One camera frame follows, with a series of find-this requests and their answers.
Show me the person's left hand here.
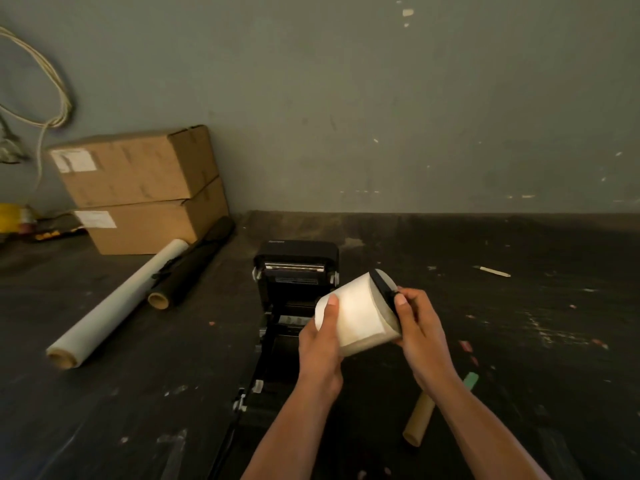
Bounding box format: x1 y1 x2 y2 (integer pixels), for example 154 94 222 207
298 293 345 401

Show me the person's right hand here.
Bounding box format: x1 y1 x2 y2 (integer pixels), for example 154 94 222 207
393 287 459 391

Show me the white paper roll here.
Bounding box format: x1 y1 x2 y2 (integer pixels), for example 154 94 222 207
314 268 403 358

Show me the black roll spindle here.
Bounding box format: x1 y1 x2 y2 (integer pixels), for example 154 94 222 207
369 268 401 318

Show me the black printer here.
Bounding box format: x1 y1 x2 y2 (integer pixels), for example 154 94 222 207
232 239 341 431

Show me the brown cardboard core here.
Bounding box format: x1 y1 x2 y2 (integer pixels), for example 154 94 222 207
402 392 437 449

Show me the person's right forearm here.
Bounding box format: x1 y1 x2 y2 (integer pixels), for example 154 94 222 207
435 374 551 480

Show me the person's left forearm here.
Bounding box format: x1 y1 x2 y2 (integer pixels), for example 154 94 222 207
241 384 341 480

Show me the black film roll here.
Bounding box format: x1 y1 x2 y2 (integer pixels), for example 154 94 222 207
147 216 236 311

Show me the white film roll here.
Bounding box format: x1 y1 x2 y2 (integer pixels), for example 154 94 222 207
45 238 190 371

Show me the brown cardboard box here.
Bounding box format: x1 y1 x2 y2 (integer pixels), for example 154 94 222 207
73 176 230 256
47 124 220 209

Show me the dark yellow patterned item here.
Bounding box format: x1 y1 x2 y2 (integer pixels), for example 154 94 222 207
32 214 87 244

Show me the white wall cable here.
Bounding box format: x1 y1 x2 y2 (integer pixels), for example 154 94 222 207
0 25 73 195

